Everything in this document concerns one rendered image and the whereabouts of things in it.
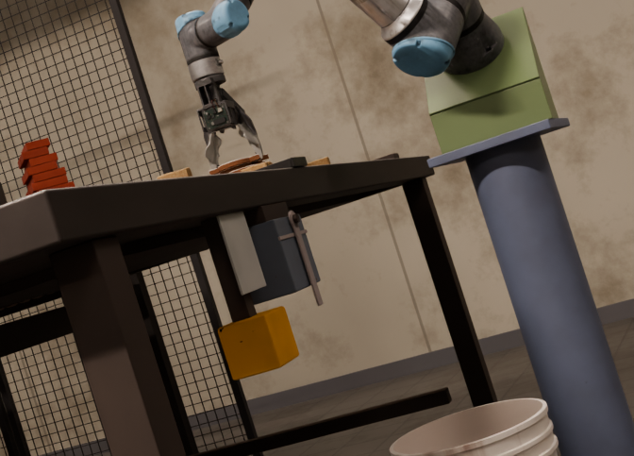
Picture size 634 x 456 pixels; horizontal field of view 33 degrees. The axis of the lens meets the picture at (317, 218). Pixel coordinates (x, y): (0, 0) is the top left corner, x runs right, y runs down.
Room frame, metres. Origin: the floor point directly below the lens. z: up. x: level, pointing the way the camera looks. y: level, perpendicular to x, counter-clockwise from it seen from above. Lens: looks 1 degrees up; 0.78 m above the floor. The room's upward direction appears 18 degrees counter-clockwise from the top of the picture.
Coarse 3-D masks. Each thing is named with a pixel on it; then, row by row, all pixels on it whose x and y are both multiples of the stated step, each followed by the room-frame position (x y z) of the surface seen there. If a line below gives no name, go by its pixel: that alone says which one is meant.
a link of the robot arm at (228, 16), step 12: (216, 0) 2.33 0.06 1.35; (228, 0) 2.29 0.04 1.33; (240, 0) 2.33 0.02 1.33; (216, 12) 2.29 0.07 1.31; (228, 12) 2.28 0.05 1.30; (240, 12) 2.30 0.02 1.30; (204, 24) 2.32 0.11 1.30; (216, 24) 2.29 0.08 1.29; (228, 24) 2.28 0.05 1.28; (240, 24) 2.29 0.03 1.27; (204, 36) 2.33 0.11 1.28; (216, 36) 2.32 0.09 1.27; (228, 36) 2.31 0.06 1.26
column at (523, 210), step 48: (480, 144) 2.22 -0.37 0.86; (528, 144) 2.27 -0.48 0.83; (480, 192) 2.32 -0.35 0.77; (528, 192) 2.26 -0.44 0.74; (528, 240) 2.26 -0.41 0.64; (528, 288) 2.28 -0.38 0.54; (576, 288) 2.27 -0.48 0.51; (528, 336) 2.31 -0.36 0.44; (576, 336) 2.26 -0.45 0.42; (576, 384) 2.26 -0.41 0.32; (576, 432) 2.27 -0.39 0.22; (624, 432) 2.27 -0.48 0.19
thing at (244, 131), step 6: (240, 126) 2.39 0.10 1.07; (246, 126) 2.40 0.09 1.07; (240, 132) 2.41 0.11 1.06; (246, 132) 2.39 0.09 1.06; (252, 132) 2.40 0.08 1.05; (246, 138) 2.36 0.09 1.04; (252, 138) 2.40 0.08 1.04; (258, 138) 2.41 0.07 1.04; (252, 144) 2.40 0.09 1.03; (258, 144) 2.40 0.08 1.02; (258, 150) 2.40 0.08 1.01
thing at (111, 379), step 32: (64, 256) 1.21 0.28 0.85; (96, 256) 1.20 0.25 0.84; (64, 288) 1.21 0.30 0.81; (96, 288) 1.20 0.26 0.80; (128, 288) 1.24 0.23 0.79; (96, 320) 1.20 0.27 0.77; (128, 320) 1.22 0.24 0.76; (96, 352) 1.21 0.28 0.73; (128, 352) 1.20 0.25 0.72; (96, 384) 1.21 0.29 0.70; (128, 384) 1.20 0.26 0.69; (160, 384) 1.24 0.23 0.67; (128, 416) 1.20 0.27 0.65; (160, 416) 1.22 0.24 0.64; (128, 448) 1.21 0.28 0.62; (160, 448) 1.20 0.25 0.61
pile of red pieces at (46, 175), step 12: (36, 144) 3.07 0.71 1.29; (48, 144) 3.08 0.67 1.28; (24, 156) 3.05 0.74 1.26; (36, 156) 3.06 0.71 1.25; (48, 156) 3.07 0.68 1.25; (36, 168) 3.06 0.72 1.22; (48, 168) 3.07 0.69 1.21; (60, 168) 3.08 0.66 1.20; (24, 180) 3.17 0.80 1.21; (36, 180) 3.05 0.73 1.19; (48, 180) 3.06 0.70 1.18; (60, 180) 3.07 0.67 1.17; (36, 192) 3.05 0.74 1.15
